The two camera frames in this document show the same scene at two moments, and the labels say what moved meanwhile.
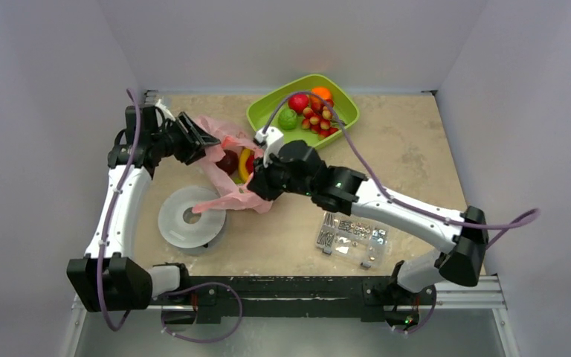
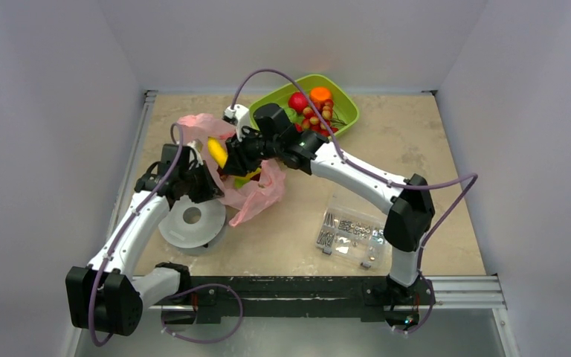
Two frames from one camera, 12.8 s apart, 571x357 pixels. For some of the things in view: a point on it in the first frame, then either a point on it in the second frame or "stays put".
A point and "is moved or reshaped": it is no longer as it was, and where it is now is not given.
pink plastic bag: x=235 y=195 is moved or reshaped
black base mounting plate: x=294 y=297 stays put
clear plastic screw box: x=357 y=240 stays put
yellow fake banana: x=242 y=170 is moved or reshaped
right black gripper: x=268 y=181 → x=236 y=155
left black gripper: x=195 y=139 → x=210 y=190
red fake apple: x=297 y=102 stays put
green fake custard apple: x=287 y=119 stays put
